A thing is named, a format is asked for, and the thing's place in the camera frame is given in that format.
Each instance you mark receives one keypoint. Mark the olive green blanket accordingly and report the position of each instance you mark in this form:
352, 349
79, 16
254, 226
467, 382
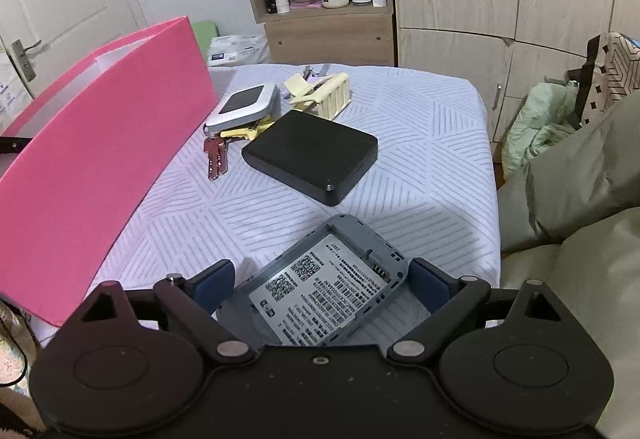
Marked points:
570, 218

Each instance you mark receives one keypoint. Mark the patterned tote bag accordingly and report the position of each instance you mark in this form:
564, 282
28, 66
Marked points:
610, 73

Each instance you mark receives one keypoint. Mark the black square device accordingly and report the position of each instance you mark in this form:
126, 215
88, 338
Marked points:
317, 157

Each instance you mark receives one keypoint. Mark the red keys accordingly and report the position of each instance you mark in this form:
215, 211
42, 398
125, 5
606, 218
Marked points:
216, 149

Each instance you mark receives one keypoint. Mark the tissue paper pack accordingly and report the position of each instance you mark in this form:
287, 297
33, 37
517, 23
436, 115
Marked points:
237, 50

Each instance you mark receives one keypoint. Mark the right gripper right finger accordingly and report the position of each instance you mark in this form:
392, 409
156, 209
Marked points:
456, 307

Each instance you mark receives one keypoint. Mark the pink storage box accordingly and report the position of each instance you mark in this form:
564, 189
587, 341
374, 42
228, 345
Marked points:
96, 141

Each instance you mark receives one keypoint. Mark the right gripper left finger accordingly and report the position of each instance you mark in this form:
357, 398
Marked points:
189, 305

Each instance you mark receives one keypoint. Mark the yellow star hair clip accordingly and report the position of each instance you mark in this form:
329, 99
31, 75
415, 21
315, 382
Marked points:
249, 132

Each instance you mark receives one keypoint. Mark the grey router back cover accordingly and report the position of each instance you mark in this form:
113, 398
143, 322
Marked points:
342, 285

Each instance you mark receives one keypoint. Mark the white pocket wifi router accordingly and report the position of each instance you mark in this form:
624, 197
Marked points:
243, 107

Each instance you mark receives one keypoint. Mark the purple star hair clip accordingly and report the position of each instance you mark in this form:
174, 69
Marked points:
284, 93

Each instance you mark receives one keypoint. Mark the green cloth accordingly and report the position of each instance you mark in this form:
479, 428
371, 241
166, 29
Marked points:
542, 122

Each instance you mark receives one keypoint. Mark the cream claw hair clip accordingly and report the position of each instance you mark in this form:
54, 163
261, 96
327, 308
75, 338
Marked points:
326, 97

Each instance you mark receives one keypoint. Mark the white patterned table cloth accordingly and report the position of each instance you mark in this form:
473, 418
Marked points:
431, 192

